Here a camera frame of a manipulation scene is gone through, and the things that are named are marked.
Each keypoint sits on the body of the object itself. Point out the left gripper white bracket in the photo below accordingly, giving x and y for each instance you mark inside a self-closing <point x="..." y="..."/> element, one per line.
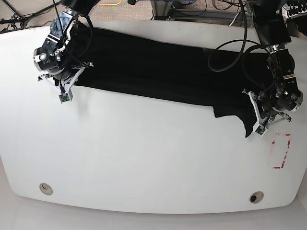
<point x="265" y="113"/>

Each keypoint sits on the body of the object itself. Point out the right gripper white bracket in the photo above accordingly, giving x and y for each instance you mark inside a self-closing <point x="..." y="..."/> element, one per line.
<point x="63" y="79"/>

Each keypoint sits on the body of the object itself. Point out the black graphic T-shirt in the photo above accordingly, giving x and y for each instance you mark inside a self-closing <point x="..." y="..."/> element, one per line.
<point x="133" y="65"/>

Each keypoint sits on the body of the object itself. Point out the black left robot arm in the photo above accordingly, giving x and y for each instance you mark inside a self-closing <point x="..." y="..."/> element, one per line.
<point x="273" y="102"/>

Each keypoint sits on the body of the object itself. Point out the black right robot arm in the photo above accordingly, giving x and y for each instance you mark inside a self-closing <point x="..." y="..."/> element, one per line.
<point x="55" y="56"/>

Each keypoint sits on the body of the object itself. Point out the red tape rectangle marking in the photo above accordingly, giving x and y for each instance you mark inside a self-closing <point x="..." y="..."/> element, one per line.
<point x="279" y="150"/>

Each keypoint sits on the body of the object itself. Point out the right table grommet hole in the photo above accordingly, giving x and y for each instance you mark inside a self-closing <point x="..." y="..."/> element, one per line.
<point x="256" y="197"/>

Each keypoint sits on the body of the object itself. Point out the table grommet hole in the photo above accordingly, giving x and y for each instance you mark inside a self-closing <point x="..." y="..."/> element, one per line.
<point x="256" y="197"/>
<point x="46" y="189"/>

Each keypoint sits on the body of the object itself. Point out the black tripod legs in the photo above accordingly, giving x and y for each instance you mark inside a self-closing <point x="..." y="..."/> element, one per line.
<point x="17" y="21"/>

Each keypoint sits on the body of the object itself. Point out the left table grommet hole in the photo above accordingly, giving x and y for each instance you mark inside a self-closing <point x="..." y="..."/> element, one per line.
<point x="46" y="189"/>

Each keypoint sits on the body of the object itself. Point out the white power strip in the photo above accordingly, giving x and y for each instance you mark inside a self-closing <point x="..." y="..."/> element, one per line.
<point x="290" y="13"/>

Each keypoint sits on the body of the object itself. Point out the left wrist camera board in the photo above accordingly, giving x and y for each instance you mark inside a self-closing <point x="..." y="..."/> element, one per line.
<point x="261" y="130"/>

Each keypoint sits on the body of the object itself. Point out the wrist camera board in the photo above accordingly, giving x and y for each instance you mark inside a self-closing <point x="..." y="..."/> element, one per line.
<point x="261" y="130"/>
<point x="64" y="97"/>

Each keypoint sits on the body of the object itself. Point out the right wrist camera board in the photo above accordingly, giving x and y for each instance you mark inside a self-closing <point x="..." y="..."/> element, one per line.
<point x="64" y="97"/>

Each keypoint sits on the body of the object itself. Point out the aluminium frame stand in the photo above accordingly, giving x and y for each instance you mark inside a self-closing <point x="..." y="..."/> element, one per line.
<point x="161" y="9"/>

